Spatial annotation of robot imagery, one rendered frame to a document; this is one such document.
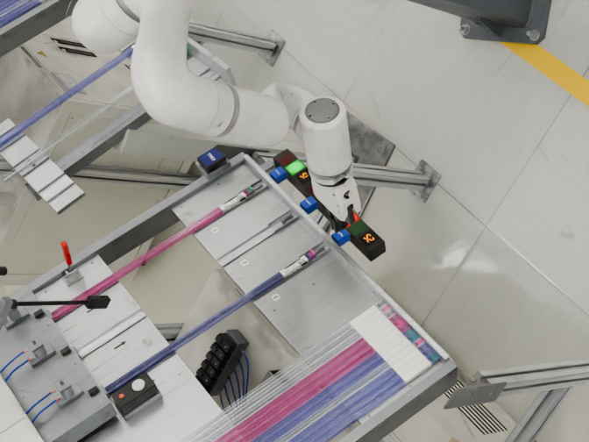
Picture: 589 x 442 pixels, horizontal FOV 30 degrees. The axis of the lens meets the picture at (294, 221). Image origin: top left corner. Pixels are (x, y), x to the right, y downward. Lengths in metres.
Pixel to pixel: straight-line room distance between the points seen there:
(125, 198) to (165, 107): 1.73
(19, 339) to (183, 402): 0.34
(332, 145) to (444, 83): 1.04
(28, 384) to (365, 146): 1.35
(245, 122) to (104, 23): 0.27
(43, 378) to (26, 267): 1.34
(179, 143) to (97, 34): 0.89
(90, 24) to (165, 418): 0.73
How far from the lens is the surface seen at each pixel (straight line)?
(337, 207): 2.07
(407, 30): 3.05
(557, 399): 2.39
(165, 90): 1.70
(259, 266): 2.20
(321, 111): 1.94
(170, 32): 1.71
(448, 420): 2.56
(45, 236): 3.36
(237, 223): 2.28
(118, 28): 1.75
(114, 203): 3.41
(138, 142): 2.55
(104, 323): 2.20
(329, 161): 1.98
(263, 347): 2.47
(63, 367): 2.10
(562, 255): 2.73
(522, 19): 2.80
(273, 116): 1.84
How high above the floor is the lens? 2.39
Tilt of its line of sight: 48 degrees down
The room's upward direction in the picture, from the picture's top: 87 degrees counter-clockwise
